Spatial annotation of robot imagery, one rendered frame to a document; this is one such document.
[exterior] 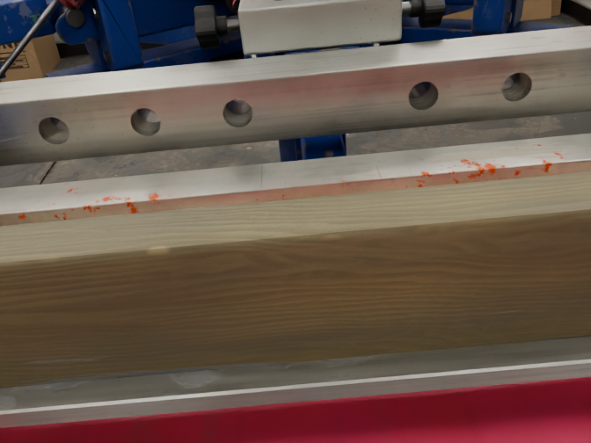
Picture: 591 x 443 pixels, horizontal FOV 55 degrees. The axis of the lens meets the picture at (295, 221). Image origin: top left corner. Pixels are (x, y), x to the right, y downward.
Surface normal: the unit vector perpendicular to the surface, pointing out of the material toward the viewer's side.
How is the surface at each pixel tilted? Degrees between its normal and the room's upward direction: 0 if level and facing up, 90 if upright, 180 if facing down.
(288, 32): 90
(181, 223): 0
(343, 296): 90
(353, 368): 0
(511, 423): 0
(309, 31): 90
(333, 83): 90
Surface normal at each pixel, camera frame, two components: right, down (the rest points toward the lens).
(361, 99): 0.04, 0.55
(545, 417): -0.08, -0.83
